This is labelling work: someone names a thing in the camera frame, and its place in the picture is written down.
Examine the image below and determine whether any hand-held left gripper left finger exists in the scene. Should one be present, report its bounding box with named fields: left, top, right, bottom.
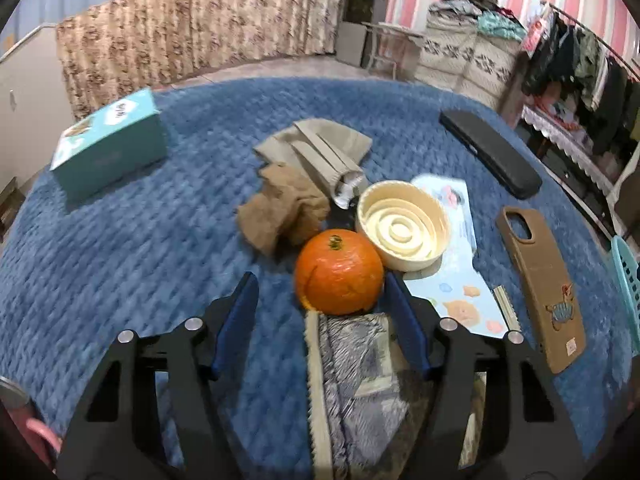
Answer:
left=56, top=271, right=261, bottom=480

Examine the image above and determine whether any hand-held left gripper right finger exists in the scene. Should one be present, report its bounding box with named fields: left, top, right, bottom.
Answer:
left=382, top=272, right=586, bottom=480

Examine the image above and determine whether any light blue cartoon pouch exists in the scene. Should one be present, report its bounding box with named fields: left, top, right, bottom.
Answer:
left=402, top=174, right=521, bottom=338

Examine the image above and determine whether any silver foil wrapper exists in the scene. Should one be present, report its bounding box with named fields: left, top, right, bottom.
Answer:
left=304, top=310, right=436, bottom=480

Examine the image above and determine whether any orange fruit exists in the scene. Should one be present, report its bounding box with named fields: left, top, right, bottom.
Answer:
left=294, top=229, right=385, bottom=316

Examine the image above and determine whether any cream round ridged lid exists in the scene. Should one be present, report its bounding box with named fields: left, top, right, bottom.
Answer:
left=356, top=180, right=452, bottom=272

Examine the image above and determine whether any large brown sock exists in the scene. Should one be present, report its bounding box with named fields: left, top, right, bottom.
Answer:
left=236, top=162, right=331, bottom=256

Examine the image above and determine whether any beige cloth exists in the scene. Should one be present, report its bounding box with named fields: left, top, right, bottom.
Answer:
left=253, top=118, right=373, bottom=208

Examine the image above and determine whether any teal plastic basket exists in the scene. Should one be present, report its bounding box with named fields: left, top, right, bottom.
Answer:
left=611, top=236, right=640, bottom=341

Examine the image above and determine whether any blue knitted blanket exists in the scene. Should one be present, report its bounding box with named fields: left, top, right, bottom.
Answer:
left=0, top=77, right=636, bottom=471

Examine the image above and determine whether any brown phone case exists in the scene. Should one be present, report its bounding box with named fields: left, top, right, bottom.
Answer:
left=496, top=206, right=587, bottom=375

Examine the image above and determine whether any black flat case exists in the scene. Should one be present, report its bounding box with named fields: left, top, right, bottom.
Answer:
left=439, top=109, right=543, bottom=200

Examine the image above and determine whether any teal cardboard box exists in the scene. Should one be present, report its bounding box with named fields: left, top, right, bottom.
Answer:
left=50, top=87, right=168, bottom=206

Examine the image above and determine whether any pink cup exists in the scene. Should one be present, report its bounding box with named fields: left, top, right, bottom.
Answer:
left=0, top=377, right=63, bottom=471

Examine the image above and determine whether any low dark cabinet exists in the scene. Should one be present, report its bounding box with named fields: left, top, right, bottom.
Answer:
left=515, top=105, right=640, bottom=241

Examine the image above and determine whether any white lace cloth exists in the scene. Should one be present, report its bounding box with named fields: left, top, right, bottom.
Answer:
left=522, top=105, right=640, bottom=196

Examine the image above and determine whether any small wooden stool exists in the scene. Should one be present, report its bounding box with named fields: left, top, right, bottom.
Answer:
left=0, top=175, right=26, bottom=231

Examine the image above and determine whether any cabinet under patterned cloth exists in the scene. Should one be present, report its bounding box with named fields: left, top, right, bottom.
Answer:
left=414, top=5, right=526, bottom=111

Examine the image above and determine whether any small metal table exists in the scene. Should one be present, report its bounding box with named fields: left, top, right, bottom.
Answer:
left=362, top=21, right=426, bottom=81

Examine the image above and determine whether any white cabinet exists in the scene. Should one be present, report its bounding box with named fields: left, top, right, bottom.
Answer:
left=0, top=22, right=73, bottom=191

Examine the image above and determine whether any grey water dispenser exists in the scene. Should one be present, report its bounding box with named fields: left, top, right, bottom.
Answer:
left=336, top=0, right=391, bottom=67

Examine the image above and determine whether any blue floral curtain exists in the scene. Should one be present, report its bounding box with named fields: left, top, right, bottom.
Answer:
left=0, top=0, right=346, bottom=116

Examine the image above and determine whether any pink hanging bag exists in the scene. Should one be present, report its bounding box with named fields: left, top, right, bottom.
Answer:
left=522, top=15, right=546, bottom=56

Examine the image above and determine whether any pile of clothes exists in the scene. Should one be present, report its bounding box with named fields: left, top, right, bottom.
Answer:
left=427, top=0, right=531, bottom=38

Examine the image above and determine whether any metal clothes rack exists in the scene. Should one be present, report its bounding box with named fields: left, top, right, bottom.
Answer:
left=520, top=0, right=640, bottom=141

